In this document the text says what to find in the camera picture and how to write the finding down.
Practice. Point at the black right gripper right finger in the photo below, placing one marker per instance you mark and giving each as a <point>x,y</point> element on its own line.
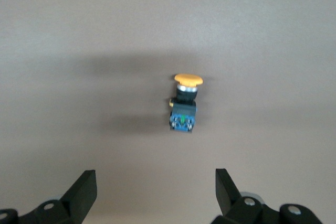
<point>228,197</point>

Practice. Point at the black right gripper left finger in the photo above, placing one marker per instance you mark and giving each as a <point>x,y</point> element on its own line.
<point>78,197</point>

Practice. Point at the yellow mushroom push button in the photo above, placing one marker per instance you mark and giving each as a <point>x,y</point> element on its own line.
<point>187,98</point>

